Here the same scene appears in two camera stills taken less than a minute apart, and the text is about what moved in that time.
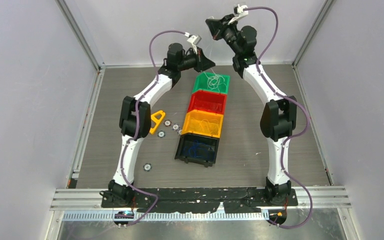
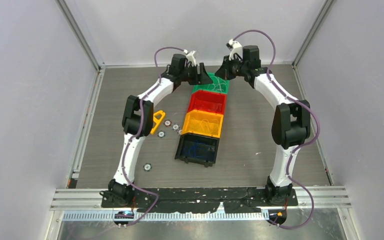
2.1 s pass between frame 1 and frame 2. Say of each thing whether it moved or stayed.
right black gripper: moved
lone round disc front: stayed
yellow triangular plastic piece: stayed
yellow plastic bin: stayed
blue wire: stayed
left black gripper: moved
